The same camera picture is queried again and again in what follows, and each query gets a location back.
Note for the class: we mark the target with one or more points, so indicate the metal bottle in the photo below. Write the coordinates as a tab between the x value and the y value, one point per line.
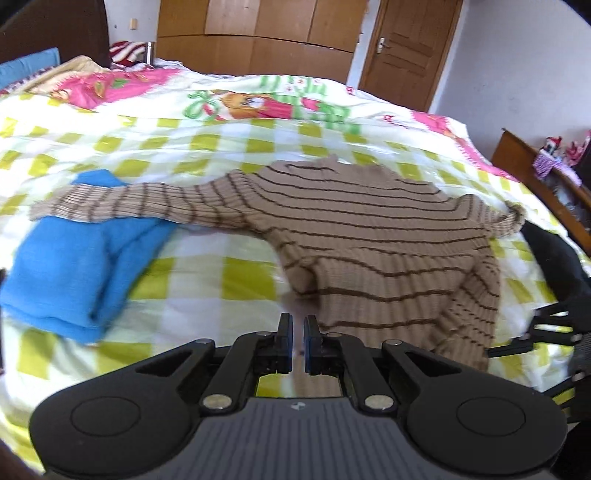
150	53

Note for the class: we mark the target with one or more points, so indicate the brown striped knit sweater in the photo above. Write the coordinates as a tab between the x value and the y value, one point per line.
351	230

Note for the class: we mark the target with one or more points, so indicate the wooden wardrobe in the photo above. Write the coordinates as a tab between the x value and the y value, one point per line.
258	32

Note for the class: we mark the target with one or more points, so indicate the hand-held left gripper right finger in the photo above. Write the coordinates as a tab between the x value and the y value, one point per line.
310	345

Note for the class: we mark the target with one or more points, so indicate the blue pillow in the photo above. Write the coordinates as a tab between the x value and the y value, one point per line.
25	64

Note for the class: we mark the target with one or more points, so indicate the blue folded garment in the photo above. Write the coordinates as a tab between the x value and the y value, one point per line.
69	277

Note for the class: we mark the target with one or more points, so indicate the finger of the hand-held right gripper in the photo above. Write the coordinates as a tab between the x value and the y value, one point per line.
551	316
531	346

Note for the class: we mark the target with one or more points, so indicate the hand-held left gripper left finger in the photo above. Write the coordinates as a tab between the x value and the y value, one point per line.
286	344

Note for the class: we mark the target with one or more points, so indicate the dark wooden headboard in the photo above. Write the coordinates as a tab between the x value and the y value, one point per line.
55	27

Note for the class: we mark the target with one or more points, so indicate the red white striped cloth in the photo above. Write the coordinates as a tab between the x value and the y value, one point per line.
129	50

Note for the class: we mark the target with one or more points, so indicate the colourful cloth pile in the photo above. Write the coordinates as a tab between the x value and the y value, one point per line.
561	154

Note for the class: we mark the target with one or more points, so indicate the green checked printed quilt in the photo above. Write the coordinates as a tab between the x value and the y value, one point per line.
207	295

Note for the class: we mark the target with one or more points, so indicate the wooden door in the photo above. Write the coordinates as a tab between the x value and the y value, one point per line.
408	50

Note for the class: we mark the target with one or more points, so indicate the dark cloth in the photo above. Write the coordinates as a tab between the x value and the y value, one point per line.
558	258

